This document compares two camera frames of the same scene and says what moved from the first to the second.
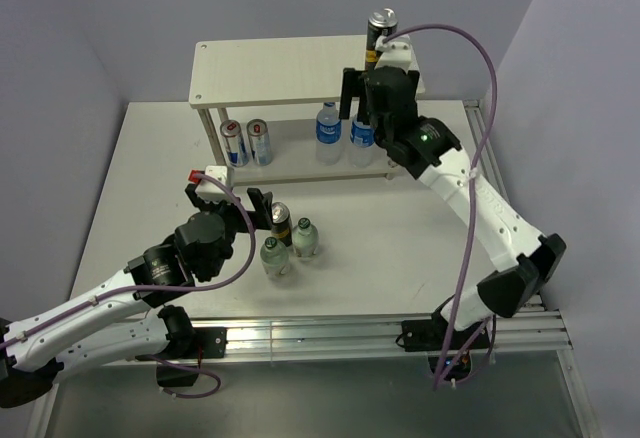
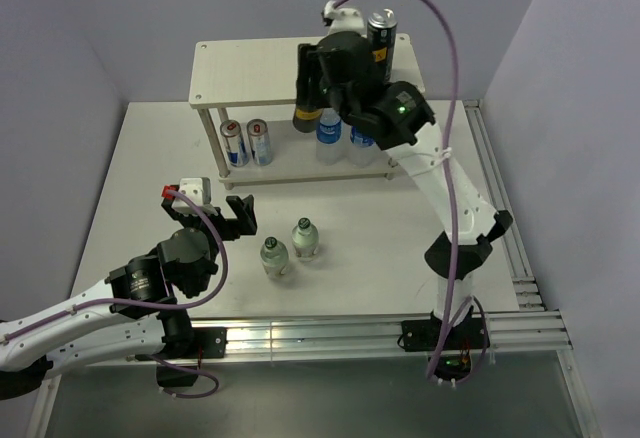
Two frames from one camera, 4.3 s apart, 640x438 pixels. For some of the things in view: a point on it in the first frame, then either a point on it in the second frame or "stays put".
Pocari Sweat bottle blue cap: (362, 143) stays put
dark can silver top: (282, 223) -> (308, 110)
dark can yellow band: (380, 23) stays put
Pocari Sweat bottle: (328, 135) stays put
